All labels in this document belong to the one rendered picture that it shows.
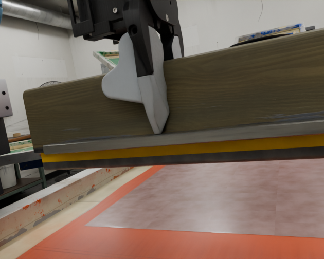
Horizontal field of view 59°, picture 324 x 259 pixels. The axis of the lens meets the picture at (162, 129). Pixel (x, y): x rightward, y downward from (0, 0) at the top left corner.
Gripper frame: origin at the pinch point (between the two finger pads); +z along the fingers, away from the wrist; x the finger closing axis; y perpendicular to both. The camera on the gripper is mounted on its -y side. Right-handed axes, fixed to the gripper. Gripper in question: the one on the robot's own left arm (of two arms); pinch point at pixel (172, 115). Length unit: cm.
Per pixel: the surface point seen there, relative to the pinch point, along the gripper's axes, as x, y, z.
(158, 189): -17.6, 11.7, 13.9
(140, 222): -5.1, 8.8, 13.8
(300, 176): -22.6, -11.0, 13.8
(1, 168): -224, 338, 60
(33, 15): -341, 348, -160
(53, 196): -7.2, 25.2, 11.0
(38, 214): -3.8, 25.2, 12.5
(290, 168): -27.3, -9.6, 13.8
